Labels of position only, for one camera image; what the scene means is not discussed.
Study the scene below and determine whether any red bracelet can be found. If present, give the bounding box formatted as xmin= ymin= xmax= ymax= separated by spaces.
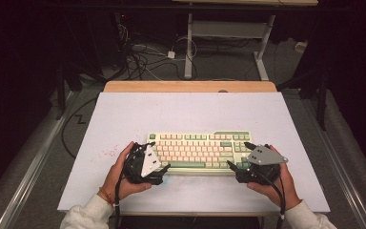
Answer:
xmin=98 ymin=186 xmax=116 ymax=206

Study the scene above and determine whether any green and cream keyboard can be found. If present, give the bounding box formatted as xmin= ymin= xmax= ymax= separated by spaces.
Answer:
xmin=146 ymin=131 xmax=254 ymax=176

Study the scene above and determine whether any white metal table frame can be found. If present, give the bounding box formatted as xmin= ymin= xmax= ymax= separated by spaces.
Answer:
xmin=183 ymin=12 xmax=276 ymax=81

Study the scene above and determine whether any tangle of floor cables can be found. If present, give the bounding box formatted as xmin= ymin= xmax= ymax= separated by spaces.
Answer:
xmin=116 ymin=22 xmax=198 ymax=81

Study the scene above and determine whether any black floor cable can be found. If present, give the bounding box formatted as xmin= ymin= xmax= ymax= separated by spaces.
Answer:
xmin=60 ymin=96 xmax=99 ymax=160

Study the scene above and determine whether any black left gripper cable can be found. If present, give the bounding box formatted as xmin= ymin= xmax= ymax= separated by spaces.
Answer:
xmin=113 ymin=170 xmax=125 ymax=229

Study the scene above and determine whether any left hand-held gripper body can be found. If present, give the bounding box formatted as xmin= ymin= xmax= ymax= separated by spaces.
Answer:
xmin=122 ymin=141 xmax=165 ymax=186

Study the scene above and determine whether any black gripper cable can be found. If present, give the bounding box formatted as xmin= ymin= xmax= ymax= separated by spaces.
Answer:
xmin=259 ymin=172 xmax=288 ymax=229
xmin=113 ymin=170 xmax=125 ymax=229

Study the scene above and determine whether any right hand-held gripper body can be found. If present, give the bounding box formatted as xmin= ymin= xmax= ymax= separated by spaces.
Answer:
xmin=234 ymin=144 xmax=290 ymax=185

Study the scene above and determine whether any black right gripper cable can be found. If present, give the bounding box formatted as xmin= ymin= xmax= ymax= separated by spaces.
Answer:
xmin=259 ymin=172 xmax=288 ymax=229

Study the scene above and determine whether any aluminium floor rail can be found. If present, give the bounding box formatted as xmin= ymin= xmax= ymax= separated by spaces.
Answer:
xmin=0 ymin=91 xmax=79 ymax=229
xmin=299 ymin=94 xmax=366 ymax=229

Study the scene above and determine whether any dark metal stand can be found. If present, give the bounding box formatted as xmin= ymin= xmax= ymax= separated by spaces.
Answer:
xmin=316 ymin=71 xmax=329 ymax=132
xmin=54 ymin=60 xmax=68 ymax=121

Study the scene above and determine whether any person's right hand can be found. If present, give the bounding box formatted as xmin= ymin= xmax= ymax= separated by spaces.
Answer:
xmin=247 ymin=144 xmax=301 ymax=211

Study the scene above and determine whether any wooden table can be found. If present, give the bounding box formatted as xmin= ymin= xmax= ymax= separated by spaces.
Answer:
xmin=103 ymin=80 xmax=278 ymax=94

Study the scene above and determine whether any person's left hand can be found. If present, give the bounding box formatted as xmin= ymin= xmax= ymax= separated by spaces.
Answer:
xmin=100 ymin=141 xmax=153 ymax=204

